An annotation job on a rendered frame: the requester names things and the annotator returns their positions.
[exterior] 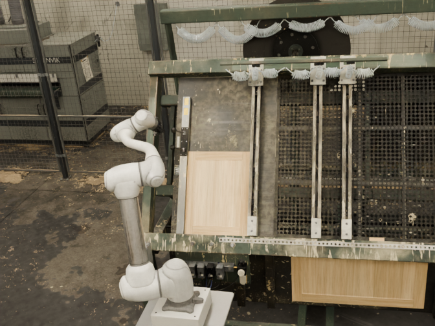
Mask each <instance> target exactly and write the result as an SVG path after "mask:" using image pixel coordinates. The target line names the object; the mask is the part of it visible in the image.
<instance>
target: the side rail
mask: <svg viewBox="0 0 435 326"><path fill-rule="evenodd" d="M161 95H162V80H161V79H160V78H159V77H150V91H149V102H148V111H149V112H151V113H152V114H153V115H154V117H158V119H159V121H160V119H161ZM146 142H147V143H150V144H152V145H153V146H154V147H155V148H156V149H157V151H158V152H159V135H157V136H153V131H152V130H149V129H147V134H146ZM155 198H156V195H155V188H154V187H150V186H143V197H142V218H141V219H142V227H143V232H148V233H149V232H151V233H153V231H154V219H155Z"/></svg>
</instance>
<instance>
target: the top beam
mask: <svg viewBox="0 0 435 326"><path fill-rule="evenodd" d="M340 56H355V57H356V58H378V57H388V60H387V61H358V62H355V70H357V69H360V68H361V69H367V68H370V70H371V69H372V70H374V69H375V68H377V67H378V66H379V65H380V67H379V68H377V69H376V70H375V71H374V73H391V72H435V52H422V53H399V54H357V55H335V56H326V59H333V58H340ZM311 57H319V56H292V57H270V58H264V61H267V60H310V59H311ZM249 59H254V58H228V59H206V60H163V61H149V62H148V75H149V76H159V77H160V78H196V77H224V76H232V75H231V74H230V73H229V72H231V73H234V72H236V71H237V72H243V71H245V72H248V73H249V65H220V62H222V61H249ZM286 67H287V68H288V69H289V70H290V71H291V72H294V71H295V70H298V71H303V70H307V71H309V72H310V70H311V64H310V63H288V64H264V65H263V71H264V70H265V69H273V68H275V70H277V72H278V71H279V70H281V69H282V68H285V69H283V70H282V71H280V72H279V73H278V76H279V75H292V73H290V72H289V71H288V70H287V69H286ZM328 67H329V68H336V67H337V68H338V69H339V70H340V62H335V63H326V68H328ZM226 69H227V70H228V71H229V72H227V71H226Z"/></svg>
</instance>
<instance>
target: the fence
mask: <svg viewBox="0 0 435 326"><path fill-rule="evenodd" d="M185 98H189V100H188V105H184V99H185ZM191 102H192V99H191V97H183V117H182V127H188V150H187V156H180V167H179V192H178V205H177V229H176V233H177V234H184V221H185V208H186V182H187V169H188V152H189V141H190V116H191ZM184 108H188V115H184Z"/></svg>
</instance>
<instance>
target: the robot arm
mask: <svg viewBox="0 0 435 326"><path fill-rule="evenodd" d="M161 125H162V124H161V122H160V121H159V119H158V117H154V115H153V114H152V113H151V112H149V111H147V110H145V109H141V110H138V111H137V112H136V113H135V115H134V116H133V117H131V118H129V119H127V120H124V121H123V122H121V123H119V124H117V125H116V126H115V127H114V128H112V130H111V132H110V137H111V139H112V140H113V141H115V142H123V144H124V145H125V146H127V147H129V148H131V149H136V150H138V151H141V152H144V153H145V154H146V158H145V161H144V162H138V163H129V164H122V165H119V166H115V167H113V168H111V169H109V170H108V171H106V172H105V173H104V182H105V187H106V189H107V190H108V191H114V194H115V196H116V198H117V199H119V203H120V210H121V214H122V222H123V226H124V232H125V236H126V244H127V248H128V256H129V265H128V267H127V268H126V275H125V276H122V278H121V279H120V282H119V287H120V293H121V295H122V298H124V299H125V300H127V301H134V302H141V301H149V300H153V299H158V298H161V297H163V298H167V299H166V302H165V304H164V305H163V306H162V311H164V312H165V311H174V312H186V313H189V314H191V313H193V312H194V306H195V304H201V303H203V301H204V299H203V298H200V297H198V296H199V295H200V291H198V290H196V291H194V284H193V279H192V273H191V271H190V269H189V267H188V265H187V264H186V263H185V262H184V261H183V260H182V259H178V258H174V259H171V260H168V261H167V262H165V264H163V266H162V268H160V269H158V270H155V268H154V266H153V264H152V263H151V262H150V261H148V256H147V251H146V243H145V239H144V232H143V227H142V219H141V215H140V207H139V199H138V196H139V193H140V187H142V186H150V187H154V188H156V187H159V186H160V185H161V184H162V183H163V182H164V178H165V167H164V163H163V161H162V158H161V157H160V155H159V153H158V151H157V149H156V148H155V147H154V146H153V145H152V144H150V143H147V142H143V141H139V140H134V137H135V135H136V134H137V133H138V132H140V131H142V130H145V129H149V130H152V131H153V136H157V135H161V133H165V130H164V129H163V128H162V127H161ZM156 132H158V133H156ZM158 272H159V273H158Z"/></svg>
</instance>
